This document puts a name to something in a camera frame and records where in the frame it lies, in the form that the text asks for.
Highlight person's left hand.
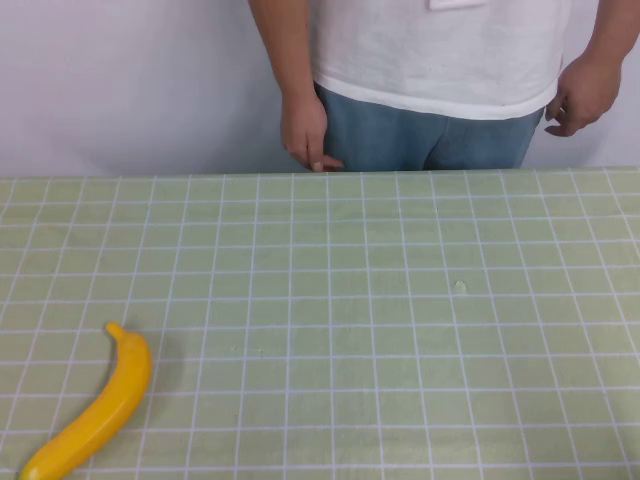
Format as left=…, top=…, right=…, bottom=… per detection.
left=543, top=52, right=624, bottom=139

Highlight person's right hand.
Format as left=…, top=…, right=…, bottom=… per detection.
left=279, top=91, right=346, bottom=175

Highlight yellow plastic banana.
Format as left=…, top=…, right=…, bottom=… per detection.
left=18, top=321, right=154, bottom=480

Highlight person's left forearm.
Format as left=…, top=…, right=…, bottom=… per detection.
left=574, top=0, right=640, bottom=71

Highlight person's right forearm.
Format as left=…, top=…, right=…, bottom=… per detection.
left=248, top=0, right=322, bottom=101

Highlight blue jeans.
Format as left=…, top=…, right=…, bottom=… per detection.
left=313, top=82, right=546, bottom=173

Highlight white t-shirt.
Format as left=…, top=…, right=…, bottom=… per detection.
left=298, top=0, right=599, bottom=122

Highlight green checked tablecloth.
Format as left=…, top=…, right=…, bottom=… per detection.
left=0, top=165, right=640, bottom=480

